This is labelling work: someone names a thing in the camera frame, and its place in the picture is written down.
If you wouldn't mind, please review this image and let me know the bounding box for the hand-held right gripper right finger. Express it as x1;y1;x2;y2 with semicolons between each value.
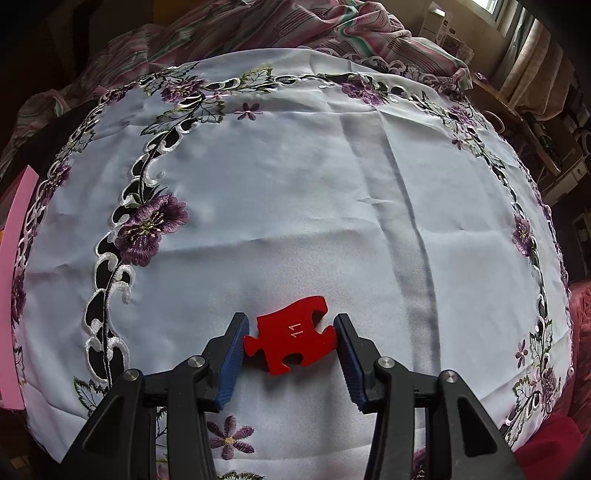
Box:
335;314;525;480

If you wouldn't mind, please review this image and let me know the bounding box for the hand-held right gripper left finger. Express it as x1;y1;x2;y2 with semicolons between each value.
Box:
60;312;250;480

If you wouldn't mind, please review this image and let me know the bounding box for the red puzzle piece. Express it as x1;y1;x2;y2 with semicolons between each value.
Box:
243;295;341;376

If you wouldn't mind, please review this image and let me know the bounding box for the white tray with pink rim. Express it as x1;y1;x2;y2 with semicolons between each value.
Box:
0;165;40;411

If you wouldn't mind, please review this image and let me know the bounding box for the white embroidered floral tablecloth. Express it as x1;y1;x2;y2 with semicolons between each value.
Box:
9;59;577;480

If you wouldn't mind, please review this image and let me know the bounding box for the red cloth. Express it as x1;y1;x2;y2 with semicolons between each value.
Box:
519;281;591;480

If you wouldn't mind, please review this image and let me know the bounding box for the wooden shelf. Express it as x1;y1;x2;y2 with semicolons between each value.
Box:
473;74;525;121

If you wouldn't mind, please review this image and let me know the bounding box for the purple box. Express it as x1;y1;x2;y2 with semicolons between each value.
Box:
444;37;475;63

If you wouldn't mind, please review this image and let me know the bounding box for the pink striped blanket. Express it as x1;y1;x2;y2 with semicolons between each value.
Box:
0;0;474;181

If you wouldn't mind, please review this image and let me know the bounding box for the pale patterned curtain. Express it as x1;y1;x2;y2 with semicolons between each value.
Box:
496;16;566;109

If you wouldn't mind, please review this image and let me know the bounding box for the white cardboard box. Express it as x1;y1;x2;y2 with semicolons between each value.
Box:
426;1;462;47

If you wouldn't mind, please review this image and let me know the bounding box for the bright window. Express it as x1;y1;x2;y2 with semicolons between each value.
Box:
478;0;511;26

